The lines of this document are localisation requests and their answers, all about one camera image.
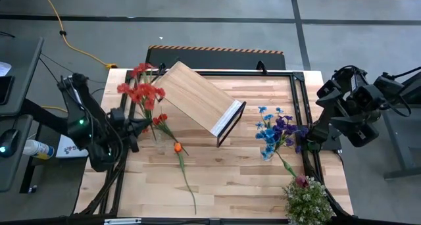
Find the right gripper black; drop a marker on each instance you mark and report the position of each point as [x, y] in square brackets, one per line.
[361, 106]

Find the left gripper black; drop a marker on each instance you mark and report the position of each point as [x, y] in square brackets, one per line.
[120, 126]

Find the large red flower bunch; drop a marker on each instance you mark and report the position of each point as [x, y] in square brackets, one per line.
[144, 93]

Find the orange tulip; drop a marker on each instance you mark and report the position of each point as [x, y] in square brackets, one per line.
[177, 147]

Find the purple flower bunch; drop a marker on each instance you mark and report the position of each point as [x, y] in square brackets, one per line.
[283, 123]

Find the blue flower bunch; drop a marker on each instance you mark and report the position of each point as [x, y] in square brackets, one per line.
[268, 133]

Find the dark pink tulip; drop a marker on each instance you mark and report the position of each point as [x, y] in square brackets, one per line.
[302, 181]

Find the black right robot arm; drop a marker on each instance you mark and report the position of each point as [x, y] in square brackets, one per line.
[324, 119]

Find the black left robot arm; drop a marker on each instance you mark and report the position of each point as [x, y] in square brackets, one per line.
[82, 126]

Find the small red flower sprig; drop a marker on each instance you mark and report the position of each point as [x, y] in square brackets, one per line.
[162, 117]

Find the clear glass vase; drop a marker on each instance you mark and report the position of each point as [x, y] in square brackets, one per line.
[159, 142]
[268, 156]

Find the white printed sign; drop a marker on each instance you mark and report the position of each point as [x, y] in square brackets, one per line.
[70, 149]

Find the grey metal cart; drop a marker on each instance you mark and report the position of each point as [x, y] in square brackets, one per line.
[401, 146]

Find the black diagonal support beam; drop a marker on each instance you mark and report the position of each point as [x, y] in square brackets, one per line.
[42, 114]

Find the white-flowered plant in black pot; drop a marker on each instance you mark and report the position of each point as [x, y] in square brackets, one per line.
[307, 205]

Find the black hazard-striped floor mat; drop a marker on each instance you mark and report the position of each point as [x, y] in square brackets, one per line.
[213, 59]

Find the white spray can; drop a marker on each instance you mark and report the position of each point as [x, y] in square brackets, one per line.
[37, 149]

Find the grey desk top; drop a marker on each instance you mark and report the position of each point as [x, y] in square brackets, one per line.
[19, 73]

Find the black computer mouse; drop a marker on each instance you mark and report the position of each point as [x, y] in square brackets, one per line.
[9, 142]

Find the grey keyboard tray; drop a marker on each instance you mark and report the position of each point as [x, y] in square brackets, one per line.
[13, 172]

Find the black tablet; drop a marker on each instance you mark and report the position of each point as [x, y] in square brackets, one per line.
[6, 90]

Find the white paper sheet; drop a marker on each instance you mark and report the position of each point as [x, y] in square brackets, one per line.
[4, 68]

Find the wooden shelf with black frame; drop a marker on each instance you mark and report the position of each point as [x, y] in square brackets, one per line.
[194, 93]

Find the silver metal bracket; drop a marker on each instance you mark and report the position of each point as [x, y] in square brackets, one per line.
[121, 221]

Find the black metal rig frame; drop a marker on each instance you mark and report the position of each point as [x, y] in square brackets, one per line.
[230, 73]

